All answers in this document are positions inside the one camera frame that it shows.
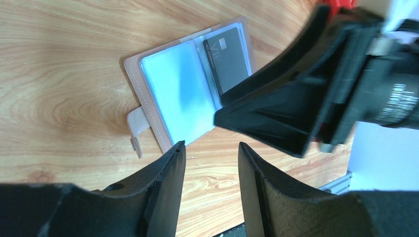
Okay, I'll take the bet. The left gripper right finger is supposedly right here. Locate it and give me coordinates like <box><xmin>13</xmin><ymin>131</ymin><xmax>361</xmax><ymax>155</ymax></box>
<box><xmin>238</xmin><ymin>142</ymin><xmax>419</xmax><ymax>237</ymax></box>

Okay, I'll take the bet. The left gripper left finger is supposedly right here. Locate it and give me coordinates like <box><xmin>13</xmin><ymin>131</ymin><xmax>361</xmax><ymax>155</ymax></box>
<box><xmin>0</xmin><ymin>141</ymin><xmax>186</xmax><ymax>237</ymax></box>

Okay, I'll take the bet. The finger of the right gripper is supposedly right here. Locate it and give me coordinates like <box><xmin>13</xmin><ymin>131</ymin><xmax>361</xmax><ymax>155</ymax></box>
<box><xmin>214</xmin><ymin>4</ymin><xmax>383</xmax><ymax>158</ymax></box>

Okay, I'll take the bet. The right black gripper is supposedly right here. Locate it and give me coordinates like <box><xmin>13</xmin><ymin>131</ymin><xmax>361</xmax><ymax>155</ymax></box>
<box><xmin>319</xmin><ymin>19</ymin><xmax>419</xmax><ymax>153</ymax></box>

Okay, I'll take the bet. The VIP black credit card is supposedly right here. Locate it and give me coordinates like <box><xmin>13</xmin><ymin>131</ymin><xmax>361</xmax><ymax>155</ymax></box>
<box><xmin>203</xmin><ymin>26</ymin><xmax>249</xmax><ymax>95</ymax></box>

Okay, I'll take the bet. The beige card holder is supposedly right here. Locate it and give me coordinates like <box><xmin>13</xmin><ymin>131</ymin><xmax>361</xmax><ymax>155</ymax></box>
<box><xmin>124</xmin><ymin>16</ymin><xmax>256</xmax><ymax>157</ymax></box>

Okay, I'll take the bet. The right red plastic bin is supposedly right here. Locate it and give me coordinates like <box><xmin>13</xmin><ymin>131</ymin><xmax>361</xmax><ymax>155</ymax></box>
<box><xmin>317</xmin><ymin>0</ymin><xmax>357</xmax><ymax>17</ymax></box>

